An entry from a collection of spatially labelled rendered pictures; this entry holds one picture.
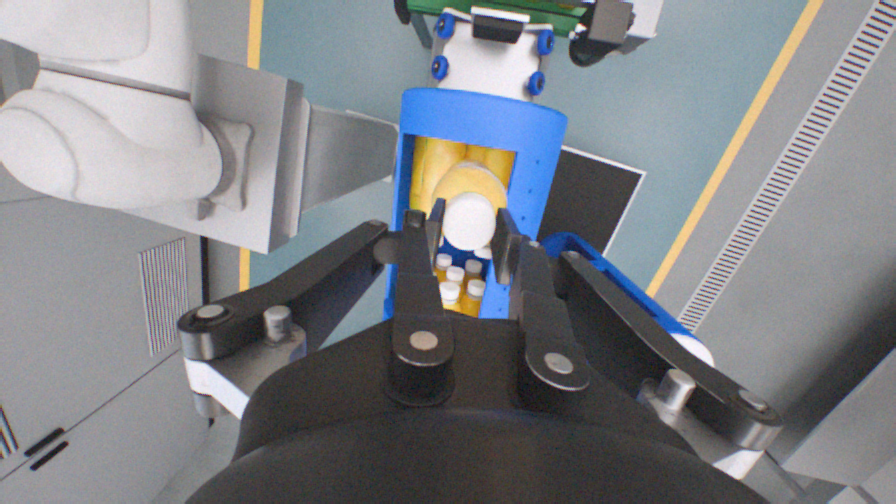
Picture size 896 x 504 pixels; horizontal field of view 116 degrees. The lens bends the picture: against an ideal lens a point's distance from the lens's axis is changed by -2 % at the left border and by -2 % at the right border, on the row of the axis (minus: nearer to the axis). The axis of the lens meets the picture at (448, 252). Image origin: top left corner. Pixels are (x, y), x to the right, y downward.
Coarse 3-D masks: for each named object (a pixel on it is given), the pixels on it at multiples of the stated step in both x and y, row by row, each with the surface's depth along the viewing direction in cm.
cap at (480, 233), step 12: (456, 204) 21; (468, 204) 21; (480, 204) 21; (444, 216) 21; (456, 216) 21; (468, 216) 21; (480, 216) 21; (492, 216) 21; (444, 228) 21; (456, 228) 21; (468, 228) 21; (480, 228) 21; (492, 228) 21; (456, 240) 22; (468, 240) 22; (480, 240) 21
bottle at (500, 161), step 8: (488, 152) 50; (496, 152) 48; (504, 152) 48; (512, 152) 48; (488, 160) 50; (496, 160) 49; (504, 160) 48; (512, 160) 48; (496, 168) 49; (504, 168) 49; (496, 176) 49; (504, 176) 49; (504, 184) 50; (488, 248) 55
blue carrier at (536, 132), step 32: (416, 96) 43; (448, 96) 40; (480, 96) 38; (416, 128) 44; (448, 128) 41; (480, 128) 40; (512, 128) 40; (544, 128) 42; (544, 160) 44; (512, 192) 44; (544, 192) 48
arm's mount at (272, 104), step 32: (224, 64) 54; (192, 96) 56; (224, 96) 56; (256, 96) 56; (288, 96) 57; (256, 128) 57; (288, 128) 60; (256, 160) 59; (288, 160) 63; (256, 192) 61; (288, 192) 66; (192, 224) 64; (224, 224) 64; (256, 224) 63; (288, 224) 70
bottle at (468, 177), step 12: (456, 168) 27; (468, 168) 26; (480, 168) 26; (444, 180) 26; (456, 180) 24; (468, 180) 24; (480, 180) 24; (492, 180) 25; (444, 192) 24; (456, 192) 24; (468, 192) 22; (480, 192) 24; (492, 192) 24; (504, 192) 26; (432, 204) 26; (492, 204) 24; (504, 204) 25
